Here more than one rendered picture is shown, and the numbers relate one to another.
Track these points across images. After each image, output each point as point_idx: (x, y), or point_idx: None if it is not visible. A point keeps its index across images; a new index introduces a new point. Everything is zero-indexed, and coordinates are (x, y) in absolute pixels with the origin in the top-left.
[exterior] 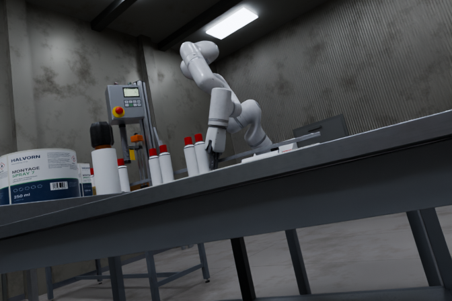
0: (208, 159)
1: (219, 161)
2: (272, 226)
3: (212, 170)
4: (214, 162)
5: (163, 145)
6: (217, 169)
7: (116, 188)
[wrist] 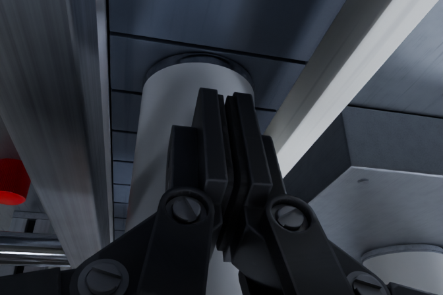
0: (209, 272)
1: (104, 165)
2: None
3: (360, 85)
4: (277, 176)
5: None
6: (407, 31)
7: (438, 277)
